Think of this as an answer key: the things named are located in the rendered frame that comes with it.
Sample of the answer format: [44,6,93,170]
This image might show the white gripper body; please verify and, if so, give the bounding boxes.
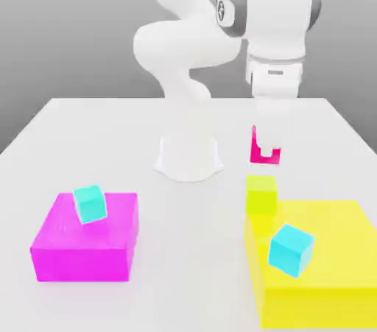
[250,61,304,121]

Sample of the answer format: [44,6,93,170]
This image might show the small crimson cube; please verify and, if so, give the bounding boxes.
[250,124,281,166]

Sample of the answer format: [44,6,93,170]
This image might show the small lime yellow cube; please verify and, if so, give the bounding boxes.
[245,174,278,217]

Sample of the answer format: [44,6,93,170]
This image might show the small cyan cube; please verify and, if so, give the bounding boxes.
[267,223,316,280]

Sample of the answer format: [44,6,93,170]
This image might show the small turquoise cube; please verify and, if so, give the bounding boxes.
[72,184,108,225]

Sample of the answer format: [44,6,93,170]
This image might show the large yellow box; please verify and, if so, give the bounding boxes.
[244,199,377,330]

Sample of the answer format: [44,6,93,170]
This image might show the large magenta box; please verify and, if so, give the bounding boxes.
[29,192,140,283]

